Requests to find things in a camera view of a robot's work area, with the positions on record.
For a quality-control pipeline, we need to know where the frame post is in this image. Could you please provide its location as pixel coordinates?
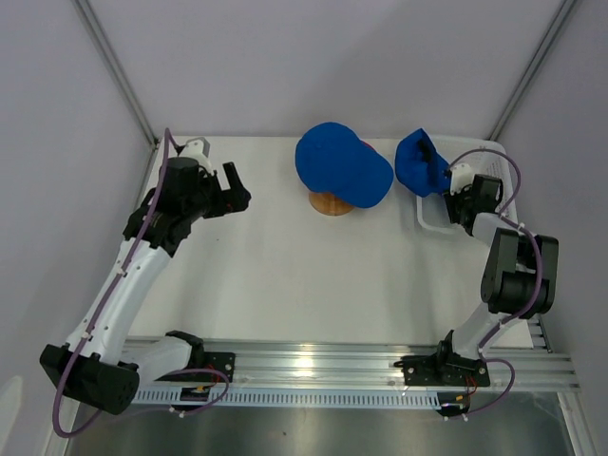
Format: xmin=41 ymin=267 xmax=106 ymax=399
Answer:
xmin=486 ymin=0 xmax=582 ymax=142
xmin=70 ymin=0 xmax=158 ymax=146

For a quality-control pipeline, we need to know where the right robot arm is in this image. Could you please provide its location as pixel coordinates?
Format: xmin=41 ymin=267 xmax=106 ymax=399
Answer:
xmin=394 ymin=174 xmax=560 ymax=387

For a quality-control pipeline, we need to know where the white plastic basket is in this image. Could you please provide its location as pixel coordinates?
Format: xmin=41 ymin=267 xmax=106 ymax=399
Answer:
xmin=416 ymin=135 xmax=518 ymax=236

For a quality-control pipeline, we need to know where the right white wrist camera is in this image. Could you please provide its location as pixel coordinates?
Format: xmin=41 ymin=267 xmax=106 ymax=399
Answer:
xmin=446 ymin=162 xmax=475 ymax=196

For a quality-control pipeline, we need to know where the left frame post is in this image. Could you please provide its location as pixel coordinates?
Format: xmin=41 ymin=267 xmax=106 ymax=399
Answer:
xmin=70 ymin=0 xmax=158 ymax=146

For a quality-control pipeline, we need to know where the wooden hat stand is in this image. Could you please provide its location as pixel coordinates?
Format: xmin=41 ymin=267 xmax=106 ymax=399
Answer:
xmin=309 ymin=192 xmax=354 ymax=217

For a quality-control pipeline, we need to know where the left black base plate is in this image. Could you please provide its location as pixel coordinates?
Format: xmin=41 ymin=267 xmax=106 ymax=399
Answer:
xmin=202 ymin=351 xmax=237 ymax=380

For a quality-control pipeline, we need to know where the aluminium mounting rail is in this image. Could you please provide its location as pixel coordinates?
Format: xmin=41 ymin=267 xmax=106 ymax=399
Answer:
xmin=204 ymin=317 xmax=580 ymax=392

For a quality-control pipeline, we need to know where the right frame post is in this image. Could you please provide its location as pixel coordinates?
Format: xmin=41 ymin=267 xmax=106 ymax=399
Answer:
xmin=486 ymin=0 xmax=582 ymax=142

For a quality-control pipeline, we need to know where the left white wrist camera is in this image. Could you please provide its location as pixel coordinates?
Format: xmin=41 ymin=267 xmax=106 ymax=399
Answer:
xmin=178 ymin=137 xmax=214 ymax=174

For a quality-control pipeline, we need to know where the white slotted cable duct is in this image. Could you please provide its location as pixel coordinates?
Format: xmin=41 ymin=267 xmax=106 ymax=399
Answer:
xmin=133 ymin=387 xmax=440 ymax=410

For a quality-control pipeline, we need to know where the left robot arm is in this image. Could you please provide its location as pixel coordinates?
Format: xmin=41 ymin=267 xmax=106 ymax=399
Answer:
xmin=40 ymin=157 xmax=251 ymax=415

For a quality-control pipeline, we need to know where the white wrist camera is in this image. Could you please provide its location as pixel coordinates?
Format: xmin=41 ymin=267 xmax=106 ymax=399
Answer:
xmin=446 ymin=162 xmax=475 ymax=196
xmin=178 ymin=137 xmax=214 ymax=174

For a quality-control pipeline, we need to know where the blue cap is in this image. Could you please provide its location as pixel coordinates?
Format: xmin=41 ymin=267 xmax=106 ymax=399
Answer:
xmin=294 ymin=122 xmax=393 ymax=209
xmin=394 ymin=128 xmax=450 ymax=198

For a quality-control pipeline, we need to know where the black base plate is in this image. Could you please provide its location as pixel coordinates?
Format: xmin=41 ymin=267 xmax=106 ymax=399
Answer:
xmin=202 ymin=351 xmax=237 ymax=380
xmin=393 ymin=354 xmax=490 ymax=388

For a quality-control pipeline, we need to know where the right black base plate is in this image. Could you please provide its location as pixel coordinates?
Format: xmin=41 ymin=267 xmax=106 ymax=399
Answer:
xmin=393 ymin=354 xmax=490 ymax=388

